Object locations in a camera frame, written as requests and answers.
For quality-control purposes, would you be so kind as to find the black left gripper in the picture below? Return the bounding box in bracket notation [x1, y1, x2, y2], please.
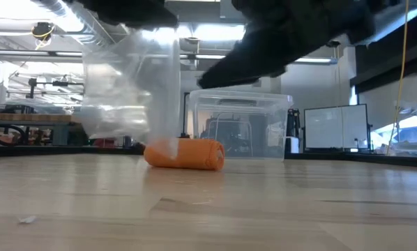
[63, 0, 179, 29]

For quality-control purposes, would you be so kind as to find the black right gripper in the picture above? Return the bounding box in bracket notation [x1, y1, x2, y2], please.
[197, 0, 391, 90]

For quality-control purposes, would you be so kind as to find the clear plastic storage bin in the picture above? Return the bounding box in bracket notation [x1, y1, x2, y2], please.
[189, 89, 294, 161]

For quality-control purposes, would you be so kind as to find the clear plastic bag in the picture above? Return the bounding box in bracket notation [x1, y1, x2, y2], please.
[79, 27, 182, 160]

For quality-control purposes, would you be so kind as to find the orange elastic bandage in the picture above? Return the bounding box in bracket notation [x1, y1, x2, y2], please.
[144, 137, 226, 172]

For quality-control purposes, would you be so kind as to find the long ceiling light strip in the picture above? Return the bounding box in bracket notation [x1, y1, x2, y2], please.
[180, 52, 337, 66]
[0, 50, 84, 58]

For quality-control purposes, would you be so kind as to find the white bucket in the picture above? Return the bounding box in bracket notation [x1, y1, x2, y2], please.
[285, 136, 300, 154]

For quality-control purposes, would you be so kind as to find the white board on stand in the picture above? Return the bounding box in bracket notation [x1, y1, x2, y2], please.
[304, 103, 372, 153]

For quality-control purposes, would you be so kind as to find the wooden top workbench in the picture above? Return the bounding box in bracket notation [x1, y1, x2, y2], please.
[0, 112, 87, 146]

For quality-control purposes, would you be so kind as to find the black pipe camera rig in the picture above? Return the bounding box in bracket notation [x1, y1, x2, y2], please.
[6, 77, 86, 107]

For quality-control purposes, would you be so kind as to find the black ceiling cable reel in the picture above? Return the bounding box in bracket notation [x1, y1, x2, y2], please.
[31, 21, 56, 50]

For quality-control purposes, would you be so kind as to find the yellow cable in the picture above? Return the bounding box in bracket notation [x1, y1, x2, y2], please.
[386, 0, 410, 156]

